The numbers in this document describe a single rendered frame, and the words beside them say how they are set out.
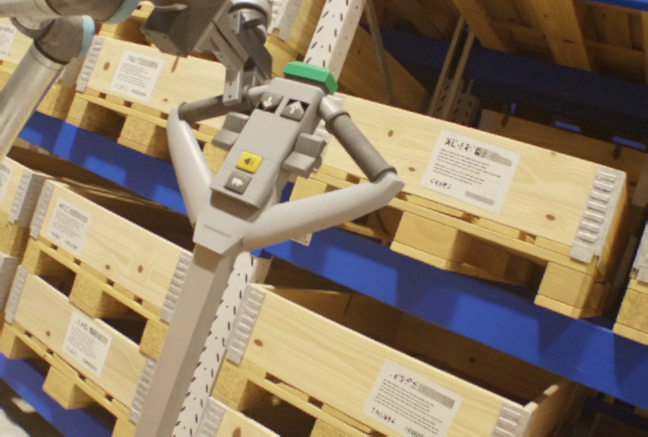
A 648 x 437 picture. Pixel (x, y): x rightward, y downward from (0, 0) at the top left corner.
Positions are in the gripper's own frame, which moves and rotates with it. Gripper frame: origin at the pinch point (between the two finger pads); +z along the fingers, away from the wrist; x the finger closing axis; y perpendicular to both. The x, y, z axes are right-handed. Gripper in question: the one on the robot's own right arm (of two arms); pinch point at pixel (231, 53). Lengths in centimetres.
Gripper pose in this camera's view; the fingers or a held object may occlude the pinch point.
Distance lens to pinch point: 87.0
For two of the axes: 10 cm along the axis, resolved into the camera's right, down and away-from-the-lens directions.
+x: -4.6, 8.5, -2.6
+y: -8.0, -2.8, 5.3
